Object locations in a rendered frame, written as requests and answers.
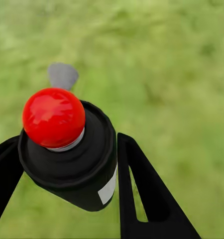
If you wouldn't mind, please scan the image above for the pesticide atomizer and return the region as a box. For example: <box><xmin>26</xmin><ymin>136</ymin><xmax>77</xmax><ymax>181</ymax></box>
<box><xmin>18</xmin><ymin>62</ymin><xmax>117</xmax><ymax>212</ymax></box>

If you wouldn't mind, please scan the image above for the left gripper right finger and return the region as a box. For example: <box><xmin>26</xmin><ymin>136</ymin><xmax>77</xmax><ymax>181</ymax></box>
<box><xmin>116</xmin><ymin>133</ymin><xmax>201</xmax><ymax>239</ymax></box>

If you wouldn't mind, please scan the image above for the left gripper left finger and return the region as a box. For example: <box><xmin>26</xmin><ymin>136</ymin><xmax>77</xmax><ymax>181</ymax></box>
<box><xmin>0</xmin><ymin>135</ymin><xmax>24</xmax><ymax>218</ymax></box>

